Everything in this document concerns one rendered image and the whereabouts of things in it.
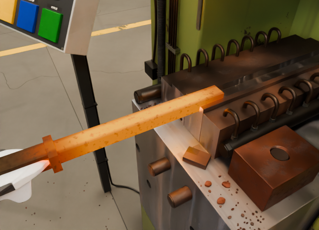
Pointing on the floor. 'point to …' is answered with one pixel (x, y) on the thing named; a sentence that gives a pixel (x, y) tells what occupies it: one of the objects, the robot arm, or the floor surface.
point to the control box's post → (90, 113)
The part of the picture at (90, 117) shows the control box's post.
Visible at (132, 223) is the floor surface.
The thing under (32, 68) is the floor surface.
